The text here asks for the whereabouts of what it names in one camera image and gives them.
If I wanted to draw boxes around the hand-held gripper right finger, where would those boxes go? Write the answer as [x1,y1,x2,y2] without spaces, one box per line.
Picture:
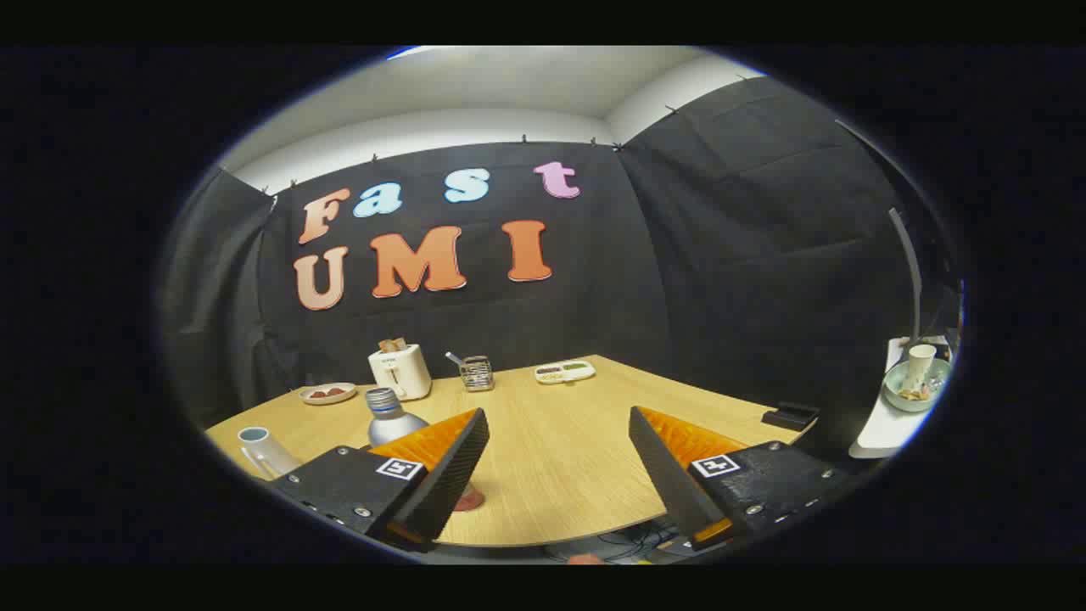
[629,406,849,551]

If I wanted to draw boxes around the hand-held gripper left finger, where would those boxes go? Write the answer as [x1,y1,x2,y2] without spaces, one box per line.
[270,407,491,554]

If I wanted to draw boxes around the silver juice bottle pink label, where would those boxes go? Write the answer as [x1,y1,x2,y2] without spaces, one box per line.
[365,388,429,448]

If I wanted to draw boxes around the white cup with handle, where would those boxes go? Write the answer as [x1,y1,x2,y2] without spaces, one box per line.
[238,426,302,480]

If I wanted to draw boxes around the white paper cup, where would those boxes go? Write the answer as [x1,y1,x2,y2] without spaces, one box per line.
[904,344,938,393]

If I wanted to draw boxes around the wooden table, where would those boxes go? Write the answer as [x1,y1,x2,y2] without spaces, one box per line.
[205,355,820,548]

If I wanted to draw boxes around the white toaster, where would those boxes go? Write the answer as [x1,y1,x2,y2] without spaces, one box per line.
[368,342,433,401]

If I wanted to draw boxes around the flat black box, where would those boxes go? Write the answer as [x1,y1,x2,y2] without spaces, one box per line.
[761,402,820,432]

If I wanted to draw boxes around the small white plate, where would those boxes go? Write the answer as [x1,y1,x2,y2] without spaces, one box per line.
[299,383,358,406]

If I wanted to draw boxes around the white side table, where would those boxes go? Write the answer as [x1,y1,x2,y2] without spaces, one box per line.
[850,337,955,460]

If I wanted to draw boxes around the black backdrop cloth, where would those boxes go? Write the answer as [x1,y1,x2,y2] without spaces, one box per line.
[161,76,960,429]

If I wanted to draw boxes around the pale green bowl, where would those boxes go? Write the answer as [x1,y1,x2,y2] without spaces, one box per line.
[882,356,953,413]

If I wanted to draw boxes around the grey curved pole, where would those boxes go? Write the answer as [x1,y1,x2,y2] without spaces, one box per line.
[887,207,924,340]

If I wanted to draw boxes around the dark floor cables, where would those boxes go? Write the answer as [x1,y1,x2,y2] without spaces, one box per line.
[594,522,680,563]

